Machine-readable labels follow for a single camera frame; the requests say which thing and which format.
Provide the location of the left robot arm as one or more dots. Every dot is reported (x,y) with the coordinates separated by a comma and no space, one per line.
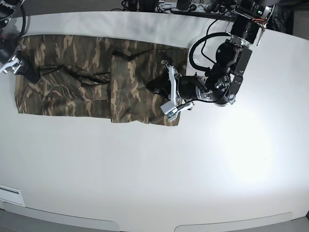
(220,84)

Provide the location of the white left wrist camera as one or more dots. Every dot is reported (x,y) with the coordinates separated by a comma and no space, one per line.
(175,103)

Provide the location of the black cable clutter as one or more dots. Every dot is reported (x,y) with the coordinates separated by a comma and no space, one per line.
(199,8)

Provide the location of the camouflage T-shirt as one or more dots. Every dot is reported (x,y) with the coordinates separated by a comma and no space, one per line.
(86,76)

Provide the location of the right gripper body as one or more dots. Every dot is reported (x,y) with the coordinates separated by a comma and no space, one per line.
(13,65)

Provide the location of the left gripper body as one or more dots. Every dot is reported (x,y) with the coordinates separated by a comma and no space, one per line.
(193,88)

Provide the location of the white label plate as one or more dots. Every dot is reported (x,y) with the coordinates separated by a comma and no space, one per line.
(11,195)

